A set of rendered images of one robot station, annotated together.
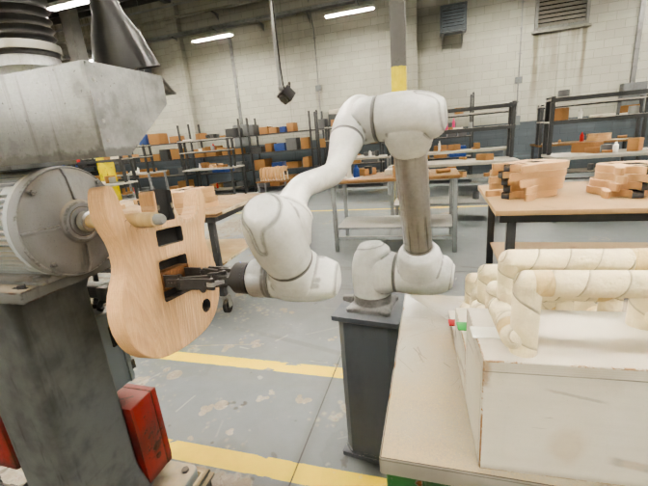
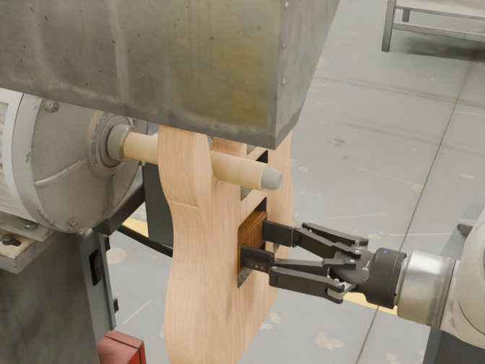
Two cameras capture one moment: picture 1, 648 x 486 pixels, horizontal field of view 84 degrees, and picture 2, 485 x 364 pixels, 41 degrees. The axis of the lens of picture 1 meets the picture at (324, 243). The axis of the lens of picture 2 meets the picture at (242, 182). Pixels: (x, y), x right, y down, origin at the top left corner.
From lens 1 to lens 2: 43 cm
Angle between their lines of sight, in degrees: 18
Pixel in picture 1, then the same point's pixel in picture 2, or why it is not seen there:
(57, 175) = not seen: hidden behind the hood
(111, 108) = (293, 48)
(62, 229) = (87, 163)
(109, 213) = (196, 173)
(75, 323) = (58, 266)
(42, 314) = not seen: hidden behind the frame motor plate
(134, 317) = (205, 331)
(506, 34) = not seen: outside the picture
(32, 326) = (9, 283)
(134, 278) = (211, 269)
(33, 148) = (115, 90)
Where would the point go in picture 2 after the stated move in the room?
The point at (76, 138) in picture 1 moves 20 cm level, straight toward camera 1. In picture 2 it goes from (219, 102) to (357, 245)
